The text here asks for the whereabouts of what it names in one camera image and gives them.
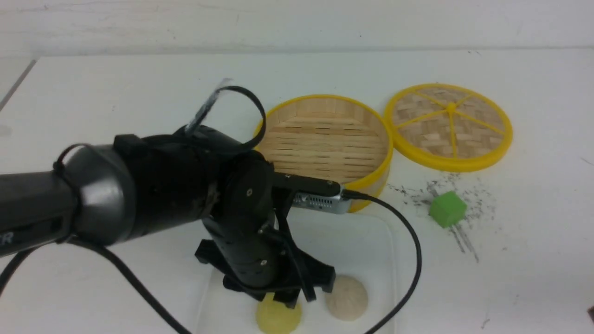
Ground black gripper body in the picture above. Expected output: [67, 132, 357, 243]
[195, 154, 336, 302]

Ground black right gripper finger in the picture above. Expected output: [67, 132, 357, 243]
[302, 278, 335, 302]

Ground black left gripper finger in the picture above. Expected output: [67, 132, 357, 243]
[273, 290, 301, 309]

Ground yellow steamed bun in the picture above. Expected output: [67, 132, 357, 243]
[255, 293, 303, 334]

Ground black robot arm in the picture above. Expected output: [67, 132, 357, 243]
[0, 125, 342, 308]

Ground beige steamed bun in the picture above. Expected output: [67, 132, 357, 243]
[325, 275, 369, 321]

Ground white rectangular plate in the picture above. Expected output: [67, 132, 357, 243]
[193, 208, 397, 334]

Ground bamboo steamer basket yellow rim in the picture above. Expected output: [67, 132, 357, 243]
[257, 95, 394, 197]

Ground green cube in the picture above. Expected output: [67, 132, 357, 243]
[429, 192, 468, 229]

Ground bamboo steamer lid yellow rim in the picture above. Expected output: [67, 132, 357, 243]
[384, 83, 513, 173]

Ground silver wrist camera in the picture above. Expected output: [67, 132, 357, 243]
[272, 172, 352, 217]

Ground black camera cable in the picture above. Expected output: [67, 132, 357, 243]
[0, 86, 423, 334]

